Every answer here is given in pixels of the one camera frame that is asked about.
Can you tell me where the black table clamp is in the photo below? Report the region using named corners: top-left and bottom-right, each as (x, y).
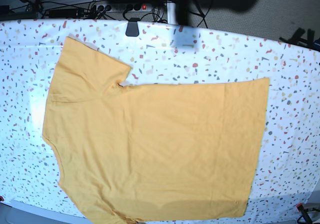
top-left (125, 17), bottom-right (140, 37)

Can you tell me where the white power strip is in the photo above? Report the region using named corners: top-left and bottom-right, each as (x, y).
top-left (94, 3), bottom-right (153, 13)

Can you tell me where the terrazzo patterned table cloth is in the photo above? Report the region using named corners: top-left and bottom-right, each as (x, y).
top-left (0, 19), bottom-right (320, 224)

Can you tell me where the yellow T-shirt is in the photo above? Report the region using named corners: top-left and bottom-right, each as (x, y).
top-left (42, 37), bottom-right (269, 224)

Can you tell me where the white metal post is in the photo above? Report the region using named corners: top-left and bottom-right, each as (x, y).
top-left (166, 1), bottom-right (177, 25)

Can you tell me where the black power adapter brick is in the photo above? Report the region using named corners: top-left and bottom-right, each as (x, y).
top-left (48, 8), bottom-right (85, 19)

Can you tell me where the red clamp right corner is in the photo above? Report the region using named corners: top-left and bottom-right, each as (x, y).
top-left (296, 203), bottom-right (304, 213)

